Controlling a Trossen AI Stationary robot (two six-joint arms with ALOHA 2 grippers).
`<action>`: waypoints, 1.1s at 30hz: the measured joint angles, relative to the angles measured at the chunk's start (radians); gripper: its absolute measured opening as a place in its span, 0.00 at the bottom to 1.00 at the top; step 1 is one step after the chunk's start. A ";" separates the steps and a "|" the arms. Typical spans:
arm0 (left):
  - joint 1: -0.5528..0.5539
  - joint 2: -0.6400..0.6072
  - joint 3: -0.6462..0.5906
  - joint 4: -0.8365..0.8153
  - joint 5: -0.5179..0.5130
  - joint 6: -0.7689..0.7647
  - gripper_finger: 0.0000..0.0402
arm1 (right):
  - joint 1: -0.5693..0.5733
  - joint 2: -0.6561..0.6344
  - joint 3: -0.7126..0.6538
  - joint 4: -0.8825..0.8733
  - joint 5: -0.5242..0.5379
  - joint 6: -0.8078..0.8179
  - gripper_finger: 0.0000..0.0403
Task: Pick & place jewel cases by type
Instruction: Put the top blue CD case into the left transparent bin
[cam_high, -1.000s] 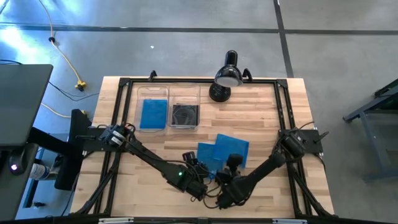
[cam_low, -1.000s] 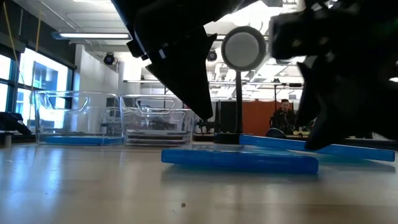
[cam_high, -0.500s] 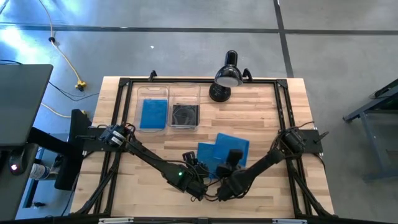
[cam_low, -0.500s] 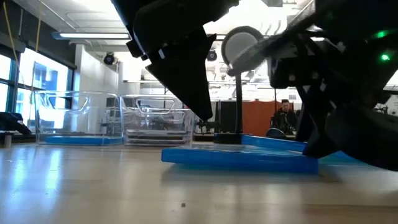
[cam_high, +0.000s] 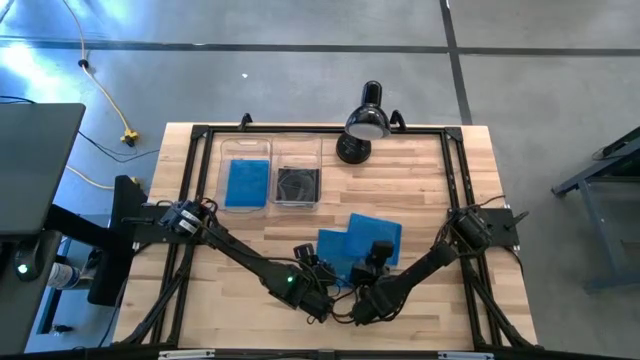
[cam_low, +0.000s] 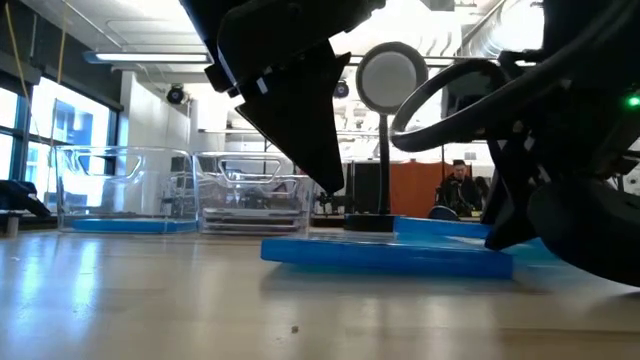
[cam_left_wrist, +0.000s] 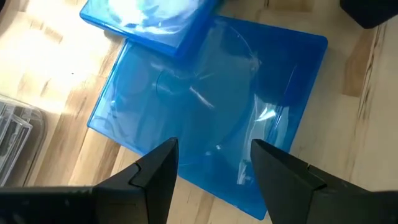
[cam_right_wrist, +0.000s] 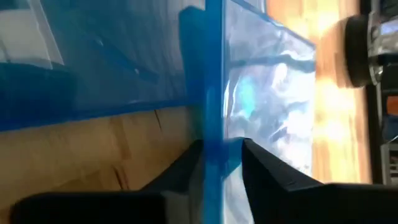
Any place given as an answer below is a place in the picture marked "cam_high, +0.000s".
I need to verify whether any thin black cart cable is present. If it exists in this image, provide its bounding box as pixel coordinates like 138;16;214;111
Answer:
591;143;627;162

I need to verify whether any silver edge clamp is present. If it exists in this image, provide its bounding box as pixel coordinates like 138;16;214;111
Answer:
157;349;217;360
437;350;497;360

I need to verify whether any dark grey monitor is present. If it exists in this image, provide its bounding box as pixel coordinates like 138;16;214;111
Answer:
0;102;87;237

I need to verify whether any thin black floor cable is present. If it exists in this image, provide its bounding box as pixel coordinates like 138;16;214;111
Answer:
0;94;162;164

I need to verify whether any black side desk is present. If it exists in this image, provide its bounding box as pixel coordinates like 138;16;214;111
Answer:
0;229;64;356

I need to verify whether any black desk lamp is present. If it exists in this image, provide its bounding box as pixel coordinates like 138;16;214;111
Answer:
335;80;392;165

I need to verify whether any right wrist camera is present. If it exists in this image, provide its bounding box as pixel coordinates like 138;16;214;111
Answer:
368;240;396;262

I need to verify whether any pale yellow cable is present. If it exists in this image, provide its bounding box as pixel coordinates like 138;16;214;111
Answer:
64;164;117;192

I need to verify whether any blue jewel case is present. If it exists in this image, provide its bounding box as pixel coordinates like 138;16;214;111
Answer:
316;228;354;287
343;212;404;267
224;158;272;209

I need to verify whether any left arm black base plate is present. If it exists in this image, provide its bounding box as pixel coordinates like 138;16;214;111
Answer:
132;205;202;247

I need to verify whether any blue-grey metal cart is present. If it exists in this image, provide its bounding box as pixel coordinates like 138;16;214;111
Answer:
551;124;640;296

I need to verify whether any yellow extension cord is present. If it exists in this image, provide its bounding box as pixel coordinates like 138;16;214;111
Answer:
60;0;142;148

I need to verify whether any black support stand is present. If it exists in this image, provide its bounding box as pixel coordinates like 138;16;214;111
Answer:
44;173;150;307

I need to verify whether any clear plastic bottle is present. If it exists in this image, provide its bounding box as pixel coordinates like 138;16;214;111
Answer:
47;261;85;291

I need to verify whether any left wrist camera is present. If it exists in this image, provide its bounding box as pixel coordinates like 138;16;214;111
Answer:
292;242;317;263

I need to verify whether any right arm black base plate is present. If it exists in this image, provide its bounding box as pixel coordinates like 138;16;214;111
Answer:
447;207;522;250

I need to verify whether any clear plastic bin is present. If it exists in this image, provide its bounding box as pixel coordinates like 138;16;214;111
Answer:
270;136;327;212
214;136;274;214

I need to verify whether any black jewel case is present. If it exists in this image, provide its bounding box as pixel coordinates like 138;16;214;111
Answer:
277;167;321;205

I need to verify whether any black computer mouse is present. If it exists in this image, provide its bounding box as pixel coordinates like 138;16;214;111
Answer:
13;238;45;282

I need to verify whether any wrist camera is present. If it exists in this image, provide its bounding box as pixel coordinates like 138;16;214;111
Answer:
368;240;396;262
292;242;317;263

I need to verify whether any black aluminium table frame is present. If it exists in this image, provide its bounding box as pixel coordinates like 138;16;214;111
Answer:
112;123;539;351

